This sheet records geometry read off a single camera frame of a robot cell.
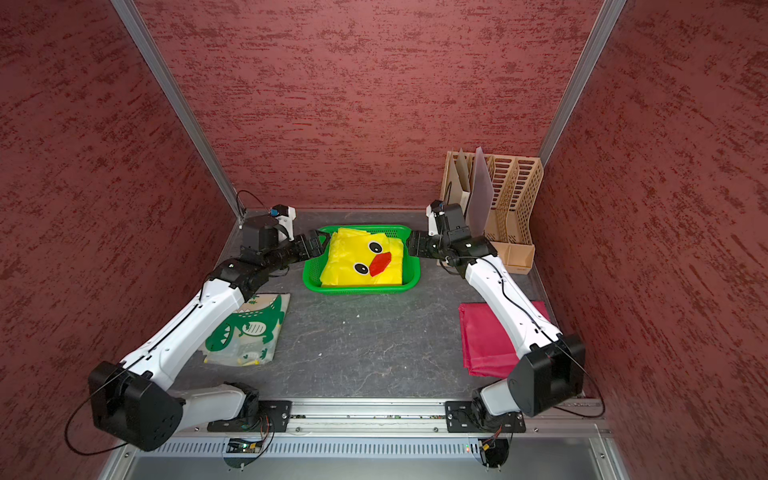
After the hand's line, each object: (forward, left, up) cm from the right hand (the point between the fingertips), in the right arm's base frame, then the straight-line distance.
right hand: (418, 248), depth 81 cm
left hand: (0, +28, +2) cm, 28 cm away
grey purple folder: (+17, -21, +3) cm, 27 cm away
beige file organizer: (+28, -36, -2) cm, 46 cm away
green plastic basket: (+2, +1, -14) cm, 14 cm away
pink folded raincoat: (-23, -18, -17) cm, 34 cm away
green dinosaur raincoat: (-16, +49, -18) cm, 55 cm away
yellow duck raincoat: (+10, +19, -18) cm, 28 cm away
